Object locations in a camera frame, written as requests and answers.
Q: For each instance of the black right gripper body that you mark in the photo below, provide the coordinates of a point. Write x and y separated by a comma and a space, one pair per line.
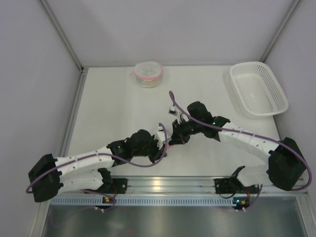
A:
177, 136

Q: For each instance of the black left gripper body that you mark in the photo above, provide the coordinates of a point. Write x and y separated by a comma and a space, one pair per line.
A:
156, 153

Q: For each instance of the white mesh laundry bag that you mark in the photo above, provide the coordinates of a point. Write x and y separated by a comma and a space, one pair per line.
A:
169, 147
148, 74

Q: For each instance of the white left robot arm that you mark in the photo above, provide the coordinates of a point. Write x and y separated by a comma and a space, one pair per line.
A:
89, 172

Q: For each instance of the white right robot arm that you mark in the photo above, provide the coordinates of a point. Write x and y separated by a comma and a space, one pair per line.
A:
280, 168

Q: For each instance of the white plastic basket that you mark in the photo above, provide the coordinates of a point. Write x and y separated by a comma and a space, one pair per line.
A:
257, 90

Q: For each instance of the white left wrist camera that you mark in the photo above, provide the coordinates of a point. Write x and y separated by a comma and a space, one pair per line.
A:
163, 137

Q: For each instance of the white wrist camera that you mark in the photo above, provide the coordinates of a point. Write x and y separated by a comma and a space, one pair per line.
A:
176, 112
163, 137

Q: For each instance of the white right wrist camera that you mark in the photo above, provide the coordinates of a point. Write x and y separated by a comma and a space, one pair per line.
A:
176, 112

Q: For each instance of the aluminium mounting rail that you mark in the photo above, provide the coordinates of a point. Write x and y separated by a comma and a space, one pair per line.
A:
172, 185

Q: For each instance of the white slotted cable duct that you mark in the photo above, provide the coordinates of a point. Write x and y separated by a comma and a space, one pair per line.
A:
148, 201

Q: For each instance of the aluminium frame post left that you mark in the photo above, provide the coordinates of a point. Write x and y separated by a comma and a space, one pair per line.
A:
61, 34

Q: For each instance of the aluminium frame post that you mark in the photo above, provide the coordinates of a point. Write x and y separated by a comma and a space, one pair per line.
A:
61, 34
294, 5

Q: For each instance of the aluminium frame post right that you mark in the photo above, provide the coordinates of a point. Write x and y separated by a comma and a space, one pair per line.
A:
294, 5

